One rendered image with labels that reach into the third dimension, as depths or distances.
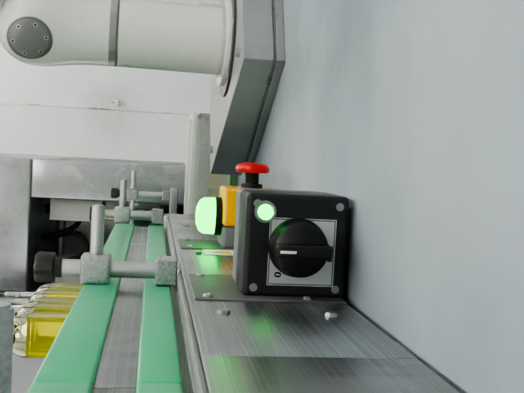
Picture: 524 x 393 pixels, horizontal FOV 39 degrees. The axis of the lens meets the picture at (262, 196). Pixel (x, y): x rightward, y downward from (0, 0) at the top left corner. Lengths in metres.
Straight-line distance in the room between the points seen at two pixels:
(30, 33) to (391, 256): 0.67
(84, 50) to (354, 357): 0.72
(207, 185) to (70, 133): 3.62
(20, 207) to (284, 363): 1.82
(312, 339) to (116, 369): 0.12
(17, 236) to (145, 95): 2.83
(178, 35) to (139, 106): 3.87
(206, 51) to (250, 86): 0.10
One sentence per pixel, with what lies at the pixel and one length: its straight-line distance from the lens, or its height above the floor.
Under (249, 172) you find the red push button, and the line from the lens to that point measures 0.87.
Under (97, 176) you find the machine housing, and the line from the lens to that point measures 2.16.
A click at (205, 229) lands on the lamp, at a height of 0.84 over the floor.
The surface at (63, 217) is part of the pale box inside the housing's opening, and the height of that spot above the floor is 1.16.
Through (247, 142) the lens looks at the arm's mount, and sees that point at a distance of 1.12.
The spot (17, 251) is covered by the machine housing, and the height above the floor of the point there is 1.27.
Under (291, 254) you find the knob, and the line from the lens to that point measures 0.54.
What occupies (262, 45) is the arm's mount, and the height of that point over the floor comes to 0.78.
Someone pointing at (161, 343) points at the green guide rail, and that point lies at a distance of 0.50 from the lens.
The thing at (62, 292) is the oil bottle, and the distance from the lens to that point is 1.25.
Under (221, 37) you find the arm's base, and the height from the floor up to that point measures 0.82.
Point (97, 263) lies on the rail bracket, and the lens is 0.71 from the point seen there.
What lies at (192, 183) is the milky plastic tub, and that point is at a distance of 1.34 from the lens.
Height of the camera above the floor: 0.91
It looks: 8 degrees down
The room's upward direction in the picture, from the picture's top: 87 degrees counter-clockwise
